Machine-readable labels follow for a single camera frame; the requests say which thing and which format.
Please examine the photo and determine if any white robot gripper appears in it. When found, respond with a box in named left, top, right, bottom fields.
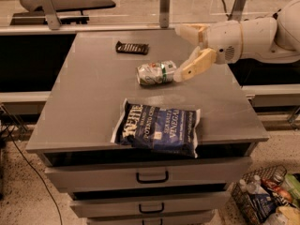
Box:
left=173, top=21, right=242, bottom=83

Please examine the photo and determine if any white green 7up can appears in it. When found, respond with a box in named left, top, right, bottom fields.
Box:
left=136, top=60, right=177, bottom=85

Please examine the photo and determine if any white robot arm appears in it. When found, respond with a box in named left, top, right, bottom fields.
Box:
left=173, top=0, right=300, bottom=83

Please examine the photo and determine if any dark chocolate bar wrapper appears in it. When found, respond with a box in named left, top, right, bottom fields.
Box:
left=115, top=41, right=149, bottom=55

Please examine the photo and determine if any blue kettle chips bag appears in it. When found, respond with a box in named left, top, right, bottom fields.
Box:
left=111, top=99, right=201, bottom=158

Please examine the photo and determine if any black padded bench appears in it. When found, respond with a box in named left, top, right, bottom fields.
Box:
left=10, top=0, right=115, bottom=25

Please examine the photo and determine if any clear plastic water bottle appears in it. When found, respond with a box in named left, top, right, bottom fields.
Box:
left=247, top=175, right=267, bottom=194

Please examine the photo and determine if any top grey drawer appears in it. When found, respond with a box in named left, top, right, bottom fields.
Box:
left=45, top=157, right=252, bottom=192

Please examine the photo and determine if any grey drawer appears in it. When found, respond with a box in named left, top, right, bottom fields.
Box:
left=86, top=210, right=214, bottom=225
left=45, top=157, right=252, bottom=192
left=70, top=191, right=230, bottom=218

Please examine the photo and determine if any green snack package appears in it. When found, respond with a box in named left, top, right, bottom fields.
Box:
left=282, top=173, right=300, bottom=200

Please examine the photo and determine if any grey drawer cabinet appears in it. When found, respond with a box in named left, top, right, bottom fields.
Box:
left=26, top=30, right=268, bottom=225

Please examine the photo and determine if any red snack bag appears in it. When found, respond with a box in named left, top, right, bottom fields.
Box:
left=262, top=178, right=293, bottom=203

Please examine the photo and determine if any dark blue snack bag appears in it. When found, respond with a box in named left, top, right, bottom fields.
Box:
left=249, top=194, right=277, bottom=222

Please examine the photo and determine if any bottom grey drawer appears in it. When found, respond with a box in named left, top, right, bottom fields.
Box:
left=86, top=210, right=214, bottom=225

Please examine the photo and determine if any middle grey drawer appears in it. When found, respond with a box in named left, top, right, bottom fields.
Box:
left=70, top=191, right=230, bottom=218

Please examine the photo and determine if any yellow snack bag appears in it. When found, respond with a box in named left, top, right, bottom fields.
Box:
left=263, top=206, right=300, bottom=225

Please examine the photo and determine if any middle metal bracket post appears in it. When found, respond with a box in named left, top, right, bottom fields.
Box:
left=159, top=0, right=170, bottom=28

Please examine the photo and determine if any metal bracket post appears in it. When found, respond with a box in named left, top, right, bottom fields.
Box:
left=229, top=0, right=247, bottom=21
left=159, top=0, right=170, bottom=28
left=39, top=0, right=61, bottom=30

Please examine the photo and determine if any right metal bracket post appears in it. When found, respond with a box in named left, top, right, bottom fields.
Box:
left=229, top=0, right=247, bottom=21

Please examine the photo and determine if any left metal bracket post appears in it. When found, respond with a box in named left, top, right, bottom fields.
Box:
left=39, top=0, right=61, bottom=30

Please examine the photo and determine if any wire mesh basket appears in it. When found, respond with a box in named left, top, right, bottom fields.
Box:
left=232, top=165, right=289, bottom=225

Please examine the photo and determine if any black floor cable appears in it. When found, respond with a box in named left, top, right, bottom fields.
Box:
left=3, top=125, right=65, bottom=225

